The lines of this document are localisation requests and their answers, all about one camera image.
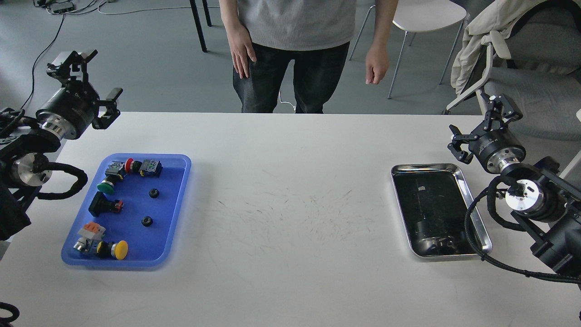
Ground orange grey contact block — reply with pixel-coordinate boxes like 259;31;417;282
78;221;106;241

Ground green push button switch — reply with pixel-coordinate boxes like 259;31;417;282
96;161;126;194

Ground black floor cable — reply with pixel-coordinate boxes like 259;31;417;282
20;0;98;109

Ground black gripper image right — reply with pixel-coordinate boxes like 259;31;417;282
448;93;526;174

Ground grey office chair with jacket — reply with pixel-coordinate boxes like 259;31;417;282
443;0;580;141

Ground black selector switch red end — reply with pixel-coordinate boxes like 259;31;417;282
89;191;124;217

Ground person hand image right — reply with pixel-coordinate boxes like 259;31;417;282
365;44;389;85

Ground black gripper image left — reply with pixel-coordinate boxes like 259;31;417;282
36;49;123;139

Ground blue plastic tray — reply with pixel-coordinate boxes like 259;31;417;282
61;153;192;270

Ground person in grey shirt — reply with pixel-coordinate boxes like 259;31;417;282
219;0;399;114

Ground yellow mushroom push button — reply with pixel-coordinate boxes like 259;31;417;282
73;239;128;260

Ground silver metal tray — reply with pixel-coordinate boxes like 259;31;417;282
391;163;477;261

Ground red emergency stop button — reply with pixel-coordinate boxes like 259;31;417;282
123;158;162;178

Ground white chair metal legs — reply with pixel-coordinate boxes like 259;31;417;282
349;0;470;99

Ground small black gear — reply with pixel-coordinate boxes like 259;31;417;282
148;188;160;198
141;216;153;227

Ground black table leg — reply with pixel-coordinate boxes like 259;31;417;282
189;0;212;53

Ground person hand image left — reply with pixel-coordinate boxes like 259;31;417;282
226;23;257;79

